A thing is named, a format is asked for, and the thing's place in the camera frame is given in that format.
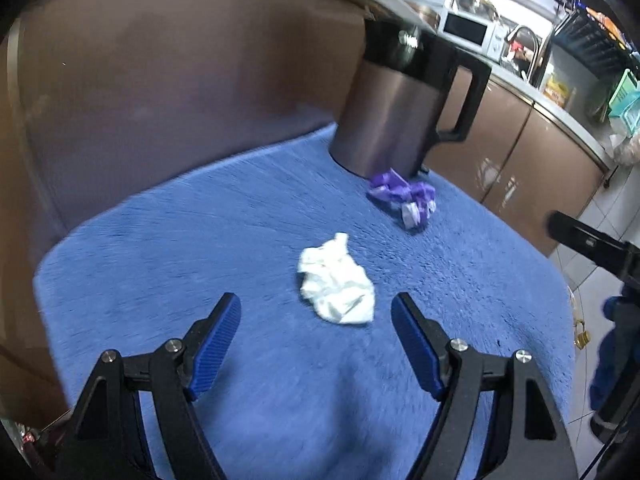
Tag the steel electric kettle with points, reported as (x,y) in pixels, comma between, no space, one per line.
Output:
(397,96)

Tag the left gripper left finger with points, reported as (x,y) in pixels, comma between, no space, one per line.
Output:
(106,438)

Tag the small crumpled purple wrapper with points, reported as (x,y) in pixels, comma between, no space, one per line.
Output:
(414,200)

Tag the blue fuzzy table cloth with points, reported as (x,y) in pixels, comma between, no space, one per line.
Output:
(298,397)

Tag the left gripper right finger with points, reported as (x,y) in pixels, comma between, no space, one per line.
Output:
(526,437)

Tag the black dish rack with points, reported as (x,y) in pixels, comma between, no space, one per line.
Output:
(590,34)

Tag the white microwave oven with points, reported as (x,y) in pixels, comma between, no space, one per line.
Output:
(469,31)

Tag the brown kitchen cabinet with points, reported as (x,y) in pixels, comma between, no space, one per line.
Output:
(101,99)

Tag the white crumpled tissue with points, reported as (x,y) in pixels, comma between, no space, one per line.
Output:
(335,285)

